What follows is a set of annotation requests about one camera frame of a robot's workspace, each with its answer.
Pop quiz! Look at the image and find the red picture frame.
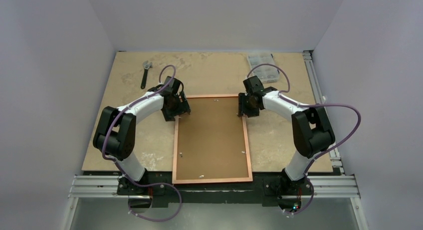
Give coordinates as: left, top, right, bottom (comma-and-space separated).
172, 94, 254, 185

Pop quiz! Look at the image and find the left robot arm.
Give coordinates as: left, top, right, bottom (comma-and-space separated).
93, 76, 191, 195

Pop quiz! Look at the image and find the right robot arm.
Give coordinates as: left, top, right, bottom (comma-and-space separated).
238, 76, 335, 195

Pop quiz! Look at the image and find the clear plastic screw box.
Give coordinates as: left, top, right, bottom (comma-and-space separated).
246, 52, 280, 83

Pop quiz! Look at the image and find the black adjustable wrench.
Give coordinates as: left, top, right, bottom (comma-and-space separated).
140, 60, 153, 89

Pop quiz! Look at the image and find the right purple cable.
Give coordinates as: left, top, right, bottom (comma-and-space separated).
246, 63, 362, 217

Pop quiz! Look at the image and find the purple cable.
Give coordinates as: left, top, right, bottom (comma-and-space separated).
246, 63, 362, 217
101, 64, 183, 224

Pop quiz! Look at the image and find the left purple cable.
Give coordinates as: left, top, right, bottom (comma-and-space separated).
101, 64, 183, 224

